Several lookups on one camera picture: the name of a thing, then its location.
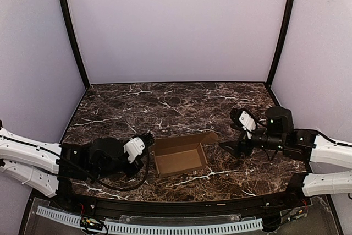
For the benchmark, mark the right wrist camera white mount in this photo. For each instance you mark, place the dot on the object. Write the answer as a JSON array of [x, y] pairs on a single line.
[[243, 121]]

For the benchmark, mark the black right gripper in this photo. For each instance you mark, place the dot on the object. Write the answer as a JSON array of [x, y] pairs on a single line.
[[245, 143]]

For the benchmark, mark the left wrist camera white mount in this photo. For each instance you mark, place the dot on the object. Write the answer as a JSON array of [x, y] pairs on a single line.
[[137, 145]]

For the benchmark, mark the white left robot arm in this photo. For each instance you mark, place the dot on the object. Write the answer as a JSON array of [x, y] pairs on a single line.
[[49, 167]]

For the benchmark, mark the right green circuit board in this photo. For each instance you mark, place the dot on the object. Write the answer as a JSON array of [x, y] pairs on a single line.
[[293, 214]]

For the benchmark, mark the black right corner post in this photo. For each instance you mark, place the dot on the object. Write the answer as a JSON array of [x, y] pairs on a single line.
[[280, 42]]

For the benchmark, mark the black curved front rail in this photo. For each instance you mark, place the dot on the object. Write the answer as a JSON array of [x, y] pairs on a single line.
[[211, 199]]

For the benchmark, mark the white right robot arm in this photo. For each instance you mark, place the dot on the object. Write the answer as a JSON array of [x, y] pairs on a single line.
[[306, 145]]

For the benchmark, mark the green circuit board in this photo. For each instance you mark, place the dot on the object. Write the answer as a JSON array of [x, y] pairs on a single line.
[[293, 214], [91, 223]]

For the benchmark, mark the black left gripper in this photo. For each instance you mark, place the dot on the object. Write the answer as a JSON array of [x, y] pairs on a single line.
[[137, 165]]

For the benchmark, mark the black left corner post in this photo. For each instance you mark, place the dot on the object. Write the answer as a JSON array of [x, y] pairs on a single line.
[[73, 42]]

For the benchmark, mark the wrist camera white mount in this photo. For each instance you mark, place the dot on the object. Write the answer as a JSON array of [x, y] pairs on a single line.
[[137, 145], [243, 121]]

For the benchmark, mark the left green circuit board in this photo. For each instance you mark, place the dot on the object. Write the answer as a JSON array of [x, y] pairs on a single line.
[[91, 223]]

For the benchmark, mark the black corner post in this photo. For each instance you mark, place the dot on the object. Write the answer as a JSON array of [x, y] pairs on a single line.
[[73, 42], [280, 42]]

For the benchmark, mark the brown cardboard box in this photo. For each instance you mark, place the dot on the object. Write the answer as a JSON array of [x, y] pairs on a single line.
[[181, 154]]

